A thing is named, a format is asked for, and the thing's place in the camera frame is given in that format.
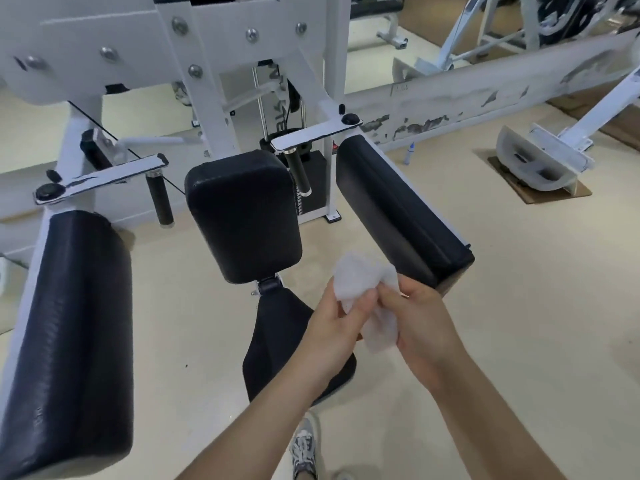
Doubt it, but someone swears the person's left hand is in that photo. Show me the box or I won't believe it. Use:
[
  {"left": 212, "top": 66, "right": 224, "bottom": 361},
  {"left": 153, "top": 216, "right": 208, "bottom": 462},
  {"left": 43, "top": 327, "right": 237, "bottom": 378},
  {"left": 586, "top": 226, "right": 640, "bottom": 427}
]
[{"left": 299, "top": 276, "right": 381, "bottom": 391}]

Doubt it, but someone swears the person's right hand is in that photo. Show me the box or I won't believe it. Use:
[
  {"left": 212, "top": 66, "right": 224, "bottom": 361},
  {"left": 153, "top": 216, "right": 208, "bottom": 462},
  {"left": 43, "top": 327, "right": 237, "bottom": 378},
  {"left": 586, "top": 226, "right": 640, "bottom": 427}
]
[{"left": 375, "top": 274, "right": 469, "bottom": 394}]

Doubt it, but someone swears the black padded seat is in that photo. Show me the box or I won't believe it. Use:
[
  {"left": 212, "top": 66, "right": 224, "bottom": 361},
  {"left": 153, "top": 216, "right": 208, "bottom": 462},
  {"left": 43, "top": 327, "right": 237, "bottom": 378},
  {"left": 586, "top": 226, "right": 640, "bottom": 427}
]
[{"left": 242, "top": 287, "right": 359, "bottom": 405}]

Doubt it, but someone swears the white cleaning wipe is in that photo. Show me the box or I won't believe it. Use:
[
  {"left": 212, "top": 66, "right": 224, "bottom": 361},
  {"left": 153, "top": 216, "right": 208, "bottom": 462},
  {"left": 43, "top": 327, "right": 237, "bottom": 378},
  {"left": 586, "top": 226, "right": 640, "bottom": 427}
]
[{"left": 332, "top": 252, "right": 401, "bottom": 355}]

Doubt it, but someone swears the black padded arm rest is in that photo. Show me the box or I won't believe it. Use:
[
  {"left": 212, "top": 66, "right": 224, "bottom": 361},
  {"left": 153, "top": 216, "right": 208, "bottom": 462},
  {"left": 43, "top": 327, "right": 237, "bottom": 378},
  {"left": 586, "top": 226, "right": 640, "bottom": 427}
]
[
  {"left": 0, "top": 210, "right": 135, "bottom": 480},
  {"left": 335, "top": 134, "right": 476, "bottom": 298}
]

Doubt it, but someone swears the black rectangular chest pad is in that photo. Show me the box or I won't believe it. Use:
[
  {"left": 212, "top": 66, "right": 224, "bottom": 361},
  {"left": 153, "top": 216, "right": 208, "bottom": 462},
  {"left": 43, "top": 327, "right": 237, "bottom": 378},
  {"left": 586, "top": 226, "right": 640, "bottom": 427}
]
[{"left": 185, "top": 149, "right": 303, "bottom": 285}]

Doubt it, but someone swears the white gym machine frame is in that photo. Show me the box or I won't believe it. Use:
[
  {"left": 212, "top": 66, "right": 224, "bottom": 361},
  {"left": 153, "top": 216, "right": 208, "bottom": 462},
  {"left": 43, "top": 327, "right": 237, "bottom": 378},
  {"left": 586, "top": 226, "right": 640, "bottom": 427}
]
[{"left": 0, "top": 0, "right": 476, "bottom": 480}]

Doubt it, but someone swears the person's left forearm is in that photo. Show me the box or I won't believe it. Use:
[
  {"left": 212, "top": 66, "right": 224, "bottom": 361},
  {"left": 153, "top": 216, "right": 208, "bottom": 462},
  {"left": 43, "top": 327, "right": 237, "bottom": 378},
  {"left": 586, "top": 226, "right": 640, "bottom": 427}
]
[{"left": 175, "top": 364, "right": 346, "bottom": 480}]

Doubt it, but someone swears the person's right forearm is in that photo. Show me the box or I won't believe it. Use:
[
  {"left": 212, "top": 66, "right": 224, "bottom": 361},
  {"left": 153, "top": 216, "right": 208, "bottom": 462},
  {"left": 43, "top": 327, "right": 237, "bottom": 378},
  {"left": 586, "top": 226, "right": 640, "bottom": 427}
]
[{"left": 429, "top": 347, "right": 569, "bottom": 480}]

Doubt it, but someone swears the person's left sneaker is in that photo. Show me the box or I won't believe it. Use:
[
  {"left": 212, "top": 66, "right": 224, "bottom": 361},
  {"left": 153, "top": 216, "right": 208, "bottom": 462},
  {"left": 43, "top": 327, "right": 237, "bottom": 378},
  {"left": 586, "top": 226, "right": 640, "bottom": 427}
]
[{"left": 291, "top": 412, "right": 321, "bottom": 480}]

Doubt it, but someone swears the black weight stack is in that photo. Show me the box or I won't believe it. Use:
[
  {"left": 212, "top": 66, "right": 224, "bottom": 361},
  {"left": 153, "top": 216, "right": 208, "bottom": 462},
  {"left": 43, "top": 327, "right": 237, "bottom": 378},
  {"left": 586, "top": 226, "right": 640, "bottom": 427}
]
[{"left": 295, "top": 149, "right": 332, "bottom": 223}]

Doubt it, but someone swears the brown cardboard sheet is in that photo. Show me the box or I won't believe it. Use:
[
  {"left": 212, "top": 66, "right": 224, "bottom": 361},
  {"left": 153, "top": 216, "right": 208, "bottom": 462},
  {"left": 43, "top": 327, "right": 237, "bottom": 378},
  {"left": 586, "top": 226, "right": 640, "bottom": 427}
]
[{"left": 487, "top": 154, "right": 593, "bottom": 205}]

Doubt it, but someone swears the black foam handle grip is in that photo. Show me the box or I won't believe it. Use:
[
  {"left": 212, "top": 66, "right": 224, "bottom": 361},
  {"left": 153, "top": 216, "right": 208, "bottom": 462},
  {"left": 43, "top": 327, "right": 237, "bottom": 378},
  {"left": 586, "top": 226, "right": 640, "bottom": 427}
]
[
  {"left": 287, "top": 149, "right": 313, "bottom": 197},
  {"left": 145, "top": 169, "right": 175, "bottom": 228}
]

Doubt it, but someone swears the thin black steel cable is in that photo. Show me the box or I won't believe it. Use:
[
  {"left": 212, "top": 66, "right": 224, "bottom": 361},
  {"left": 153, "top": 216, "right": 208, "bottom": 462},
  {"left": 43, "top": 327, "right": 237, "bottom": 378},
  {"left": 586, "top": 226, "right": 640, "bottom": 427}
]
[{"left": 67, "top": 99, "right": 187, "bottom": 194}]

